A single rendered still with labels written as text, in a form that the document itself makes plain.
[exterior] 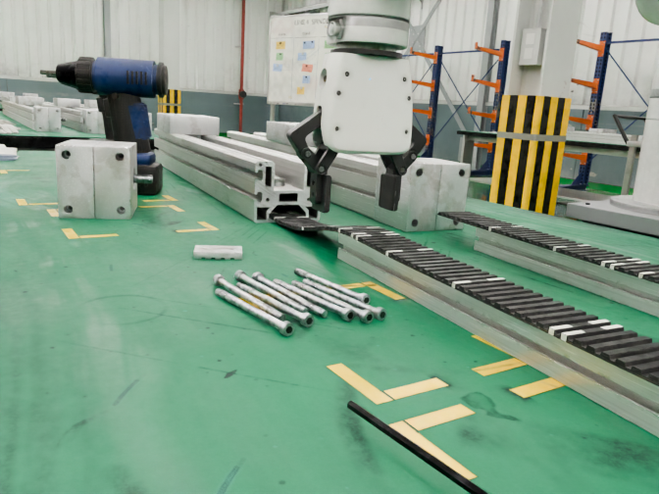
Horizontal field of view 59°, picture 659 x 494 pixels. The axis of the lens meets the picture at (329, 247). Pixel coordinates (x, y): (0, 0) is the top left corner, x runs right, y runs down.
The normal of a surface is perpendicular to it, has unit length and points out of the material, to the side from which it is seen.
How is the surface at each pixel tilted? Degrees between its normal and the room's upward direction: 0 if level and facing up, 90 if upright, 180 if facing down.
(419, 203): 90
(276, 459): 0
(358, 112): 90
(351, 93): 89
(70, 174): 90
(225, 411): 0
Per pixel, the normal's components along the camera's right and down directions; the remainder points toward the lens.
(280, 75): -0.62, 0.15
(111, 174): 0.22, 0.24
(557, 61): 0.53, 0.22
